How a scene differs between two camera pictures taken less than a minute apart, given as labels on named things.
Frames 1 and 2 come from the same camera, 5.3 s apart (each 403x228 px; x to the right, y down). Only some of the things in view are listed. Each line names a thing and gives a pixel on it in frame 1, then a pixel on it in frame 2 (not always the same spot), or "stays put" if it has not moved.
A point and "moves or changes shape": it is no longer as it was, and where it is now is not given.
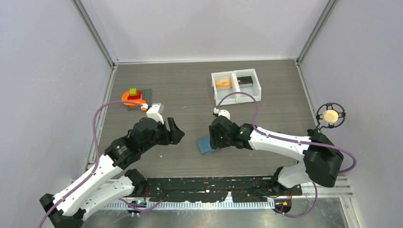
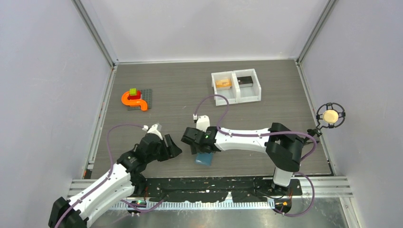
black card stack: [245, 81] stays put
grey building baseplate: [147, 95] stays put
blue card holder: [205, 145] moves or changes shape
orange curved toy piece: [124, 98] stays put
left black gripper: [176, 133] → [170, 151]
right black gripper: [215, 141] → [195, 149]
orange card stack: [223, 83] stays put
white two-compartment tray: [245, 80] stays put
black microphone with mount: [331, 115] stays put
